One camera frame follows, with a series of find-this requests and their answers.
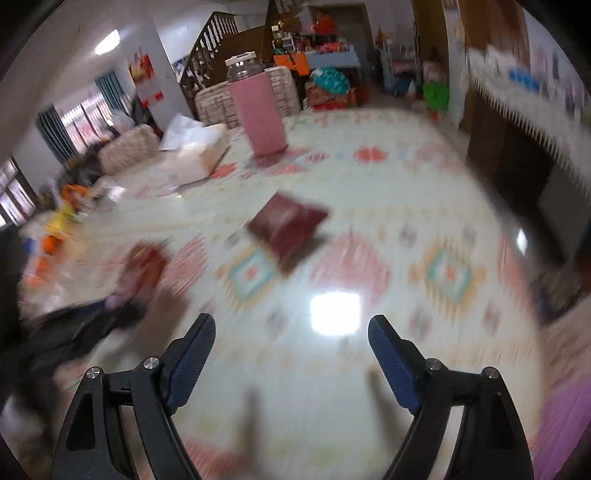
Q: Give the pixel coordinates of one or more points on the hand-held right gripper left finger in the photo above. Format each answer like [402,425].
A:
[189,364]

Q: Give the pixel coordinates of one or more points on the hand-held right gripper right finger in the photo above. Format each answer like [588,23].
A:
[395,364]

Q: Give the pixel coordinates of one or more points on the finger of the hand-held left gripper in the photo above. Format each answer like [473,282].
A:
[92,323]

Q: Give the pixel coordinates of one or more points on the large red box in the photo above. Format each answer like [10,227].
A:
[288,226]

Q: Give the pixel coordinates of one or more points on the purple plastic basket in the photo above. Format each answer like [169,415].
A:
[565,438]

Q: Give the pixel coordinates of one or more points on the chair with beige checked cover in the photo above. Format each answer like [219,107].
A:
[286,90]
[127,147]

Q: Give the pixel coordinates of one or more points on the large curtained window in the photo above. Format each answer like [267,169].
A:
[83,124]

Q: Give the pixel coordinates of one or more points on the white tissue box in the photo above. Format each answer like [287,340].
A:
[194,152]

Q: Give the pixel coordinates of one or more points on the dark wooden sideboard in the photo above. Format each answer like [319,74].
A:
[508,152]

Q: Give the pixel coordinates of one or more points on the bottle with pink sleeve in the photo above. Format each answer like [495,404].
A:
[258,106]

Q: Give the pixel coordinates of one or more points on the green plastic bag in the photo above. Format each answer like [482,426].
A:
[436,94]

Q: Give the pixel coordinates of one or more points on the ceiling light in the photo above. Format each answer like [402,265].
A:
[107,41]

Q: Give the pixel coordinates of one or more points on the teal patterned bundle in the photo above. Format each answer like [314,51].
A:
[330,81]

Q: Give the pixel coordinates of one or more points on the white storage rack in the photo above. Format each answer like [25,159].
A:
[397,69]

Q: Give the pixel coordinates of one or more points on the leaf print fringed sideboard cloth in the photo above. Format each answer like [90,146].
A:
[521,97]

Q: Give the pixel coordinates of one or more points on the wooden staircase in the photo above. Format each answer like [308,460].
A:
[217,50]

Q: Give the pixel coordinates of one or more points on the table with pale blue cloth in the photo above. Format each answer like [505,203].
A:
[332,57]

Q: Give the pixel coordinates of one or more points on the blue tissue pack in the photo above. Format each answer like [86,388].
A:
[524,78]

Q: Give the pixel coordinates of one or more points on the wooden door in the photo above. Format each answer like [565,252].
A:
[434,32]

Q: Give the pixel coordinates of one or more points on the red wall calendar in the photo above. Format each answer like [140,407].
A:
[147,78]

